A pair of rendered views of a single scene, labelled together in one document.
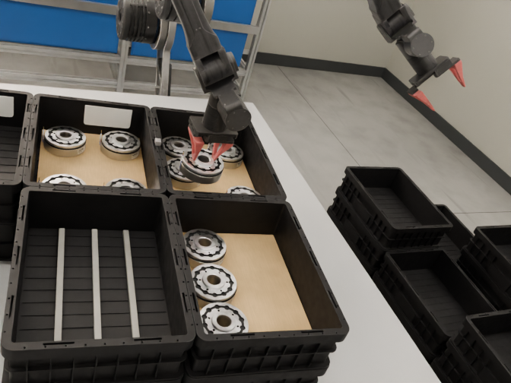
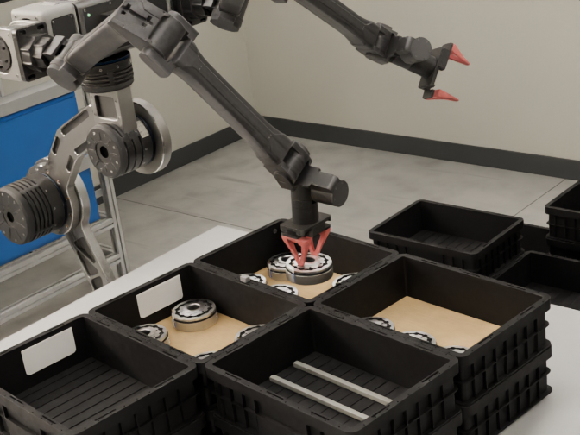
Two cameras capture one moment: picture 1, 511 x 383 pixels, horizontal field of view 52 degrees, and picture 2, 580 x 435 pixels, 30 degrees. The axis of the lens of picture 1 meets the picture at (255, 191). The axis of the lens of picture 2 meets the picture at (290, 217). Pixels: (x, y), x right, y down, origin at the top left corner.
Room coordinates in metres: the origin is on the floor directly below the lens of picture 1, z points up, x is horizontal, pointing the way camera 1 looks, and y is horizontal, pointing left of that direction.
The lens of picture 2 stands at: (-1.02, 0.75, 1.96)
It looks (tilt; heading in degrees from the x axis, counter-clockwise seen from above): 22 degrees down; 344
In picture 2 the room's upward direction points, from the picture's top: 7 degrees counter-clockwise
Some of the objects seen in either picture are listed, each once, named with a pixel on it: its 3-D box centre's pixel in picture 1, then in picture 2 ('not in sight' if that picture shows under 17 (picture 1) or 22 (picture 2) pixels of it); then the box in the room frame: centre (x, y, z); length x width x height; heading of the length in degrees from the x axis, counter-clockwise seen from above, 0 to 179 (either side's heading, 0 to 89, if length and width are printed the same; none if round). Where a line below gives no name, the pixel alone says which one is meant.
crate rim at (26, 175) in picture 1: (95, 143); (195, 312); (1.05, 0.41, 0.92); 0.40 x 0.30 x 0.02; 26
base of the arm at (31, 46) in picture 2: not in sight; (42, 53); (1.42, 0.59, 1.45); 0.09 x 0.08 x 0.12; 121
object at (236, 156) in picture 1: (226, 150); (287, 261); (1.31, 0.12, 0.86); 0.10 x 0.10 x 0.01
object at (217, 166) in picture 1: (203, 161); (308, 262); (1.05, 0.14, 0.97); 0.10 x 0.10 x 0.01
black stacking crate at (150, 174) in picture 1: (93, 160); (198, 333); (1.05, 0.41, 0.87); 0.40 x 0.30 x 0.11; 26
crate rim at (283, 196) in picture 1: (213, 153); (294, 261); (1.18, 0.14, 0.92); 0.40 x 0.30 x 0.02; 26
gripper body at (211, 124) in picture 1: (216, 118); (305, 211); (1.05, 0.14, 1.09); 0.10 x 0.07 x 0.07; 123
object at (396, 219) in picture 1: (376, 235); (450, 288); (1.85, -0.55, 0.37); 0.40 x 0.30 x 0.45; 31
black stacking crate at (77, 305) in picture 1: (97, 279); (331, 390); (0.69, 0.23, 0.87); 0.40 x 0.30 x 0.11; 26
